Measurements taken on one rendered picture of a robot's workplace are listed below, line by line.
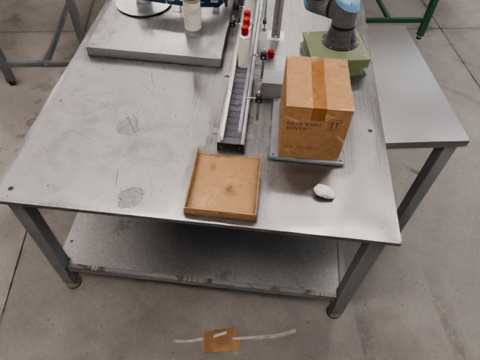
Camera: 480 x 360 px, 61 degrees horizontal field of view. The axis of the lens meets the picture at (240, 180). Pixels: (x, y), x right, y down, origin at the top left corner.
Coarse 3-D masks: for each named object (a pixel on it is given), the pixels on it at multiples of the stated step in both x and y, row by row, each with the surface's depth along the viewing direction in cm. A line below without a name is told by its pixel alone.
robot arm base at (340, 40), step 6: (330, 30) 200; (336, 30) 197; (342, 30) 195; (348, 30) 195; (354, 30) 199; (330, 36) 201; (336, 36) 198; (342, 36) 197; (348, 36) 197; (354, 36) 200; (330, 42) 201; (336, 42) 199; (342, 42) 199; (348, 42) 199; (354, 42) 201; (342, 48) 200
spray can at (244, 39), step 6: (246, 30) 179; (240, 36) 182; (246, 36) 181; (240, 42) 184; (246, 42) 183; (240, 48) 186; (246, 48) 185; (240, 54) 188; (246, 54) 188; (240, 60) 191; (246, 60) 190; (240, 66) 193; (246, 66) 193
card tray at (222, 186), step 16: (208, 160) 164; (224, 160) 164; (240, 160) 165; (256, 160) 165; (192, 176) 157; (208, 176) 159; (224, 176) 159; (240, 176) 159; (256, 176) 160; (192, 192) 154; (208, 192) 154; (224, 192) 154; (240, 192) 155; (256, 192) 155; (192, 208) 145; (208, 208) 150; (224, 208) 150; (240, 208) 150; (256, 208) 146
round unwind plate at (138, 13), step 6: (120, 0) 226; (126, 0) 226; (132, 0) 227; (120, 6) 222; (126, 6) 222; (132, 6) 222; (138, 6) 223; (144, 6) 223; (150, 6) 223; (156, 6) 223; (162, 6) 223; (168, 6) 224; (126, 12) 219; (132, 12) 219; (138, 12) 219; (144, 12) 219; (150, 12) 219; (156, 12) 220
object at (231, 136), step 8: (256, 24) 218; (240, 72) 192; (240, 80) 189; (232, 88) 185; (240, 88) 185; (248, 88) 185; (232, 96) 181; (240, 96) 182; (232, 104) 178; (240, 104) 178; (232, 112) 175; (240, 112) 175; (232, 120) 172; (232, 128) 169; (224, 136) 166; (232, 136) 166; (240, 136) 166; (240, 144) 164
